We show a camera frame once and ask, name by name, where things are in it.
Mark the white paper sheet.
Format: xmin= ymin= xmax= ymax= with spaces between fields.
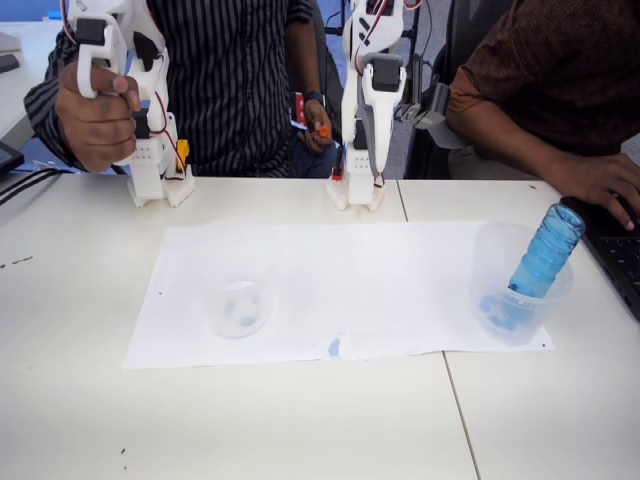
xmin=123 ymin=219 xmax=557 ymax=371

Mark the clear cup blue recycling symbol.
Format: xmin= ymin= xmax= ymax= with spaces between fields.
xmin=468 ymin=221 xmax=574 ymax=347

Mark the hand of brown-shirt person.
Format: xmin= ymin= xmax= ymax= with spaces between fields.
xmin=559 ymin=151 xmax=640 ymax=232

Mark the black laptop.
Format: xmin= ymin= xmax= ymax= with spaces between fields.
xmin=562 ymin=197 xmax=640 ymax=322

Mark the bare left forearm striped-shirt person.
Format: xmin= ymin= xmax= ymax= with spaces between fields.
xmin=283 ymin=0 xmax=324 ymax=96

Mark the right hand of striped-shirt person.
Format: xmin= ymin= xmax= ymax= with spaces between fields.
xmin=52 ymin=62 xmax=144 ymax=174

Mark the left hand of striped-shirt person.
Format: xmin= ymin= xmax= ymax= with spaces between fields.
xmin=301 ymin=100 xmax=334 ymax=156

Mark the blue plastic bottle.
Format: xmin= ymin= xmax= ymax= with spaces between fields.
xmin=506 ymin=201 xmax=588 ymax=304

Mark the striped-shirt person torso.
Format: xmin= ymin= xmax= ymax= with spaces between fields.
xmin=144 ymin=0 xmax=324 ymax=179

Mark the black webcam cable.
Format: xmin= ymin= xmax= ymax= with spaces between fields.
xmin=412 ymin=0 xmax=437 ymax=91

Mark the striped-sleeved right forearm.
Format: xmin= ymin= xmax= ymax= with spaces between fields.
xmin=23 ymin=27 xmax=91 ymax=171

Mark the black cable bundle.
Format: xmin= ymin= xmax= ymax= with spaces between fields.
xmin=0 ymin=167 xmax=64 ymax=206

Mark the black office chair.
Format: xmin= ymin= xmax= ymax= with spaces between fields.
xmin=403 ymin=0 xmax=471 ymax=180

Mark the brown-shirt person forearm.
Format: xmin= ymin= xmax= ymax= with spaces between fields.
xmin=444 ymin=82 xmax=589 ymax=197

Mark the clear cup green recycling symbol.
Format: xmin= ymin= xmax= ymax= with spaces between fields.
xmin=204 ymin=234 xmax=275 ymax=341

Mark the brown-shirt person torso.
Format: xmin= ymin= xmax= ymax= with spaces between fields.
xmin=444 ymin=0 xmax=640 ymax=157

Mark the white leader arm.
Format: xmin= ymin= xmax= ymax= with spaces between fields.
xmin=61 ymin=0 xmax=197 ymax=209

